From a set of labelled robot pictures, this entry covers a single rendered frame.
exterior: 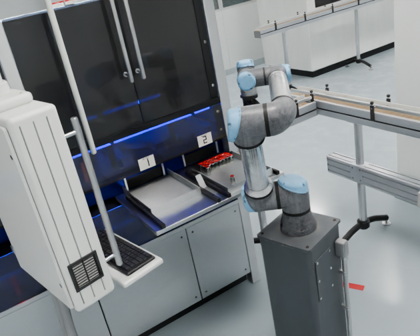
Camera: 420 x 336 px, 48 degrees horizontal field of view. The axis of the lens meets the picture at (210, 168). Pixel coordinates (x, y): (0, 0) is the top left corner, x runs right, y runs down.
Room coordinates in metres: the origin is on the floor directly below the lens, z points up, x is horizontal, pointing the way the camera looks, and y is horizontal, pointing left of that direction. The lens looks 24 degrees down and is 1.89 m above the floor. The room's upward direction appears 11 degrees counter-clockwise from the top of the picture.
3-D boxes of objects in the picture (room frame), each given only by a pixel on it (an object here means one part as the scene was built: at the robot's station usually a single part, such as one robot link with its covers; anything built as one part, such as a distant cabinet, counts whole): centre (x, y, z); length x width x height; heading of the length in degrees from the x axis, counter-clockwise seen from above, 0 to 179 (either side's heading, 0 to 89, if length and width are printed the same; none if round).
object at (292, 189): (1.70, -0.31, 0.96); 0.13 x 0.12 x 0.14; 81
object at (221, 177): (2.15, -0.10, 0.90); 0.34 x 0.26 x 0.04; 27
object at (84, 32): (2.09, 0.48, 1.51); 0.47 x 0.01 x 0.59; 118
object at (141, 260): (1.76, 0.47, 0.82); 0.40 x 0.14 x 0.02; 39
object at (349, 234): (2.64, -0.92, 0.07); 0.50 x 0.08 x 0.14; 118
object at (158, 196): (2.09, 0.26, 0.90); 0.34 x 0.26 x 0.04; 28
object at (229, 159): (2.24, -0.05, 0.90); 0.18 x 0.02 x 0.05; 117
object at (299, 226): (1.70, -0.32, 0.84); 0.15 x 0.15 x 0.10
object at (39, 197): (1.64, 0.66, 1.19); 0.50 x 0.19 x 0.78; 39
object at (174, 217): (2.11, 0.07, 0.87); 0.70 x 0.48 x 0.02; 118
